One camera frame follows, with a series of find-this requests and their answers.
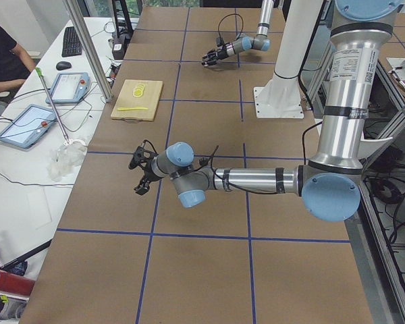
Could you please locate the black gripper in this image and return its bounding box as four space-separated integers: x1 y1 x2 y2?
202 44 231 67
134 159 161 196

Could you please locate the clear glass cup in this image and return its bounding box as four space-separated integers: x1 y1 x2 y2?
201 55 210 67

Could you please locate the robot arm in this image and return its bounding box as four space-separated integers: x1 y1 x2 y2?
201 0 275 67
129 1 403 221

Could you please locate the bamboo cutting board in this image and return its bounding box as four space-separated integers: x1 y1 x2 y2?
111 79 163 122

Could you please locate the front lemon slice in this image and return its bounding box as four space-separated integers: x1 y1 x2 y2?
132 91 143 98

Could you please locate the yellow plastic knife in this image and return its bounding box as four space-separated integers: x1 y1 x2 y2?
117 106 149 111

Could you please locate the crumpled white tissue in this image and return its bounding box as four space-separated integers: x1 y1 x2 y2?
47 136 92 182

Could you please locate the white paper sheet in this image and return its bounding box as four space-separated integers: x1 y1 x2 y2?
26 188 52 230

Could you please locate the far teach pendant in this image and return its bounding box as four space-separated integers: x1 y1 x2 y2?
49 72 90 105

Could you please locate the teach pendant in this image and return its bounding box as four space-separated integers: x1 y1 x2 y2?
0 104 56 149
49 72 90 105

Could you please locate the near teach pendant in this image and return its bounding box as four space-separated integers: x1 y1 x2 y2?
0 104 56 149

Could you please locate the black keyboard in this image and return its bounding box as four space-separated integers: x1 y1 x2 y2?
61 26 82 57

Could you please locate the black computer mouse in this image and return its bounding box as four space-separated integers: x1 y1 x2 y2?
55 61 72 71

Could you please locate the green tipped metal rod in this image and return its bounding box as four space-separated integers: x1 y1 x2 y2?
35 67 71 146

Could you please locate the red cylinder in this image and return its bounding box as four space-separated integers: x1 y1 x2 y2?
0 270 35 297

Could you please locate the white plastic chair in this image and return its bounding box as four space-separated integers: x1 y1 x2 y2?
357 134 394 160

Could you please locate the seated person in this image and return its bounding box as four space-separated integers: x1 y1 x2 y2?
0 26 36 93

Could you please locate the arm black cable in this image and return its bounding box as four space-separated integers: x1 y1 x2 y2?
141 121 325 196
217 13 246 45

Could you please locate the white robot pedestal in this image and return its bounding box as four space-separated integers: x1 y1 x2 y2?
254 0 324 119

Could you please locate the aluminium frame post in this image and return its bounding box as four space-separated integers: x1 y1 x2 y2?
63 0 113 103

